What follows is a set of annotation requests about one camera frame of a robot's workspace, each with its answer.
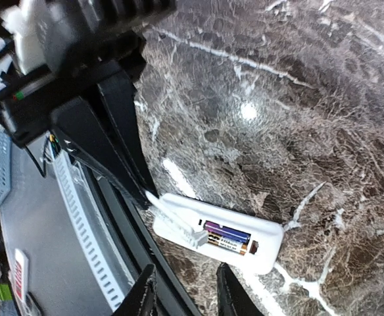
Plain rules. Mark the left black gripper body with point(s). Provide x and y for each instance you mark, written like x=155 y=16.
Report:
x=27 y=102

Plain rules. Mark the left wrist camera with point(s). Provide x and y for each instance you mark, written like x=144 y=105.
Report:
x=67 y=35

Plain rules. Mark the white battery cover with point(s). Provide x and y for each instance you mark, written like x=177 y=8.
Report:
x=176 y=223

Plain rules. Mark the gold battery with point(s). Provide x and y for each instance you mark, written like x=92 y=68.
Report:
x=226 y=243

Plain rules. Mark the blue battery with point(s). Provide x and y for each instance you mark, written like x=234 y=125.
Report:
x=227 y=232

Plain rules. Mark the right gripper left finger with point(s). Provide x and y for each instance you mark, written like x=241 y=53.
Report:
x=141 y=299

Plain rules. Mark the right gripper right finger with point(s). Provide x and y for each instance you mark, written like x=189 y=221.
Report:
x=232 y=297

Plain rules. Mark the black front rail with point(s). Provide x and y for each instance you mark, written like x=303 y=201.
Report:
x=137 y=247

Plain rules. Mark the white slotted cable duct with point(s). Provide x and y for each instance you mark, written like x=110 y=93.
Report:
x=107 y=266

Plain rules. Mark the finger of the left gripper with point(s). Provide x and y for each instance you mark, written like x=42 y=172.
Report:
x=118 y=94
x=81 y=133

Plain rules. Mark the white remote control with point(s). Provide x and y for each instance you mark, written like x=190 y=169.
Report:
x=262 y=249

